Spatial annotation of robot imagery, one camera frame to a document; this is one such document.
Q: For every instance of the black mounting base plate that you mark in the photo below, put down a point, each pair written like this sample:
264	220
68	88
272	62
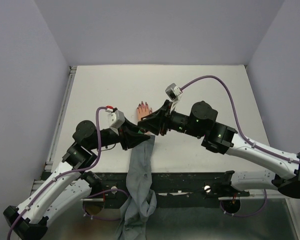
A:
173	190

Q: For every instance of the nail polish bottle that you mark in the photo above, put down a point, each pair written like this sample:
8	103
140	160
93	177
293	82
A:
142	131

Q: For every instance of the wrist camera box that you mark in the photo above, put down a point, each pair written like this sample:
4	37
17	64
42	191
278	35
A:
174	93
116	118

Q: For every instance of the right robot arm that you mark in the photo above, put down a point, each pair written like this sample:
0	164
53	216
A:
281	169

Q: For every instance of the aluminium rail front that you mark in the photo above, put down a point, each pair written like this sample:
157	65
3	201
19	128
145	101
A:
251	194

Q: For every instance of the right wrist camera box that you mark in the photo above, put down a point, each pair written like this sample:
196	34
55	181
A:
174	93

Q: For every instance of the grey sleeve forearm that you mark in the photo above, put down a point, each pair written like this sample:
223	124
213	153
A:
142	202

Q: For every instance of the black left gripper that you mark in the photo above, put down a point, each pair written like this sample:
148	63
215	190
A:
128	137

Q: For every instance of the aluminium rail left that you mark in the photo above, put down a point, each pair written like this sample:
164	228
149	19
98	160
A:
60	119

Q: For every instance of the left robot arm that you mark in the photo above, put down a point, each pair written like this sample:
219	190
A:
71	181

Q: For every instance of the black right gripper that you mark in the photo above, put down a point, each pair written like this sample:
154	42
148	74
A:
161	118

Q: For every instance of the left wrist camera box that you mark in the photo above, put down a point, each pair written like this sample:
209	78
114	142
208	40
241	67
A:
116	118

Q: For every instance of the mannequin hand with painted nails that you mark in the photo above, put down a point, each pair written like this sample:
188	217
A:
143	110

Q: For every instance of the aluminium rail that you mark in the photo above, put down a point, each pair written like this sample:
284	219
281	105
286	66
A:
251	194
60	119

